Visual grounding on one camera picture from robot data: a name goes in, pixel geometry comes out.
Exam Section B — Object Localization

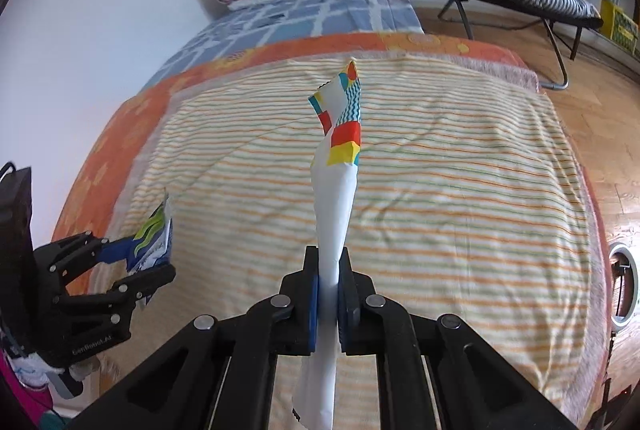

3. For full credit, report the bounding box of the blue checked bedsheet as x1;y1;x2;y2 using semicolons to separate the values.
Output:
140;0;426;91

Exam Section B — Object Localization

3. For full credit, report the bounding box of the blue green snack wrapper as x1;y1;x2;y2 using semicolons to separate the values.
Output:
124;189;176;308

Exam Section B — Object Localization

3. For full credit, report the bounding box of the striped towel blanket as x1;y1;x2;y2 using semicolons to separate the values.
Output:
92;55;613;430

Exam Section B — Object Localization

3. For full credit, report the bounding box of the pink cloth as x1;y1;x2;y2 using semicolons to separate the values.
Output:
0;335;56;430

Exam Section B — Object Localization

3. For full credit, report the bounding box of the yellow crate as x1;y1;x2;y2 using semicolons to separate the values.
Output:
600;0;640;56

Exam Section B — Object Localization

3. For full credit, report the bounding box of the orange floral blanket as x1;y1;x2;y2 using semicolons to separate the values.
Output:
50;32;608;261

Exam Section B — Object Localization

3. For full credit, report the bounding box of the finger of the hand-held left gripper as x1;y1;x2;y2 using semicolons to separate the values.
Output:
32;231;138;293
52;264;177;328

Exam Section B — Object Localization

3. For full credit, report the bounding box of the white wrapper with colourful print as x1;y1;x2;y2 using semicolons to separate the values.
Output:
291;57;363;430

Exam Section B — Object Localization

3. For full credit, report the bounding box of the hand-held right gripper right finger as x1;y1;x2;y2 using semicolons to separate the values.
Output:
336;246;581;430

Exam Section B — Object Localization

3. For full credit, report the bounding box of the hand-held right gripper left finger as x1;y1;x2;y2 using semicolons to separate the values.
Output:
65;246;321;430

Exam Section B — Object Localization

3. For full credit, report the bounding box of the white ring light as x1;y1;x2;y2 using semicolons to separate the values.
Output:
606;243;640;330

